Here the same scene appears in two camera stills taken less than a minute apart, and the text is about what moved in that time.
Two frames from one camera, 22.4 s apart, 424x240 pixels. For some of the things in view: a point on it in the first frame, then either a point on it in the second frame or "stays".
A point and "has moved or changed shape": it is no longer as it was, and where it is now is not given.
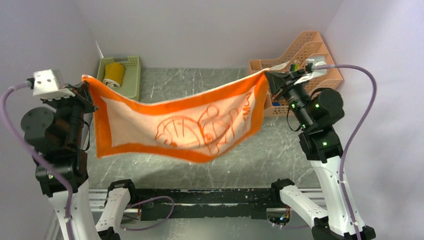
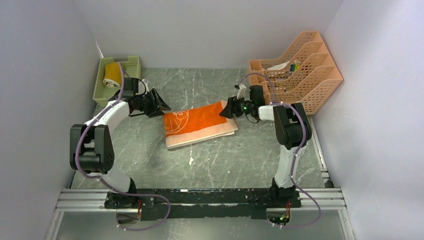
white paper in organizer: [280, 67] stays
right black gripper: [277, 80] -> [231, 107]
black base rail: [222, 203] stays
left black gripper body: [73, 108] -> [146, 103]
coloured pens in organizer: [294, 67] stays
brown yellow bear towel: [114, 72] stays
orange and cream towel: [206, 127] has moved or changed shape
